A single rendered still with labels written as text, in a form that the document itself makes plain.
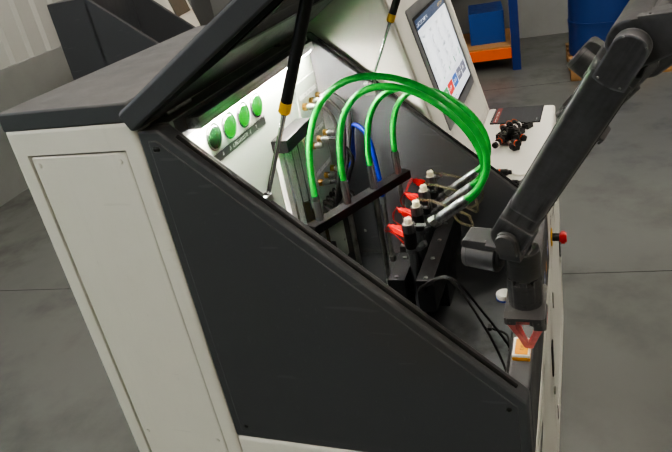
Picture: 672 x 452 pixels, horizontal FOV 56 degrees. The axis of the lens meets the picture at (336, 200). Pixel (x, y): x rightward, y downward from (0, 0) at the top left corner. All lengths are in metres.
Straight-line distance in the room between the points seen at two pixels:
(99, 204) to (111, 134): 0.15
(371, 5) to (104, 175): 0.77
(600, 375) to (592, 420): 0.23
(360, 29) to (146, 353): 0.89
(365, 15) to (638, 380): 1.67
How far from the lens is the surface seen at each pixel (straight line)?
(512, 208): 0.97
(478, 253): 1.08
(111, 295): 1.30
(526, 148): 1.95
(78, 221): 1.24
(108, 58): 4.98
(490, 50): 6.44
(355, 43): 1.61
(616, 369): 2.64
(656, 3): 0.77
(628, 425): 2.44
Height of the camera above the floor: 1.71
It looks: 24 degrees down
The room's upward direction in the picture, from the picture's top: 11 degrees counter-clockwise
